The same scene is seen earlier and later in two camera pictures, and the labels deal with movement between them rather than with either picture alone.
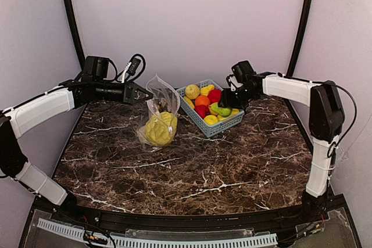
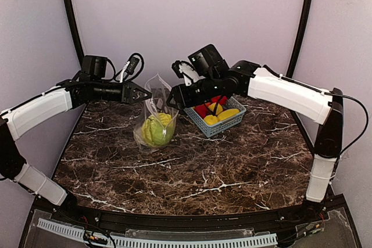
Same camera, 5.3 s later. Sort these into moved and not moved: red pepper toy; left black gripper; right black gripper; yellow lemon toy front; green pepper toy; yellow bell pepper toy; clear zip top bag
Moved: yellow bell pepper toy; green pepper toy; right black gripper
Not moved: left black gripper; red pepper toy; yellow lemon toy front; clear zip top bag
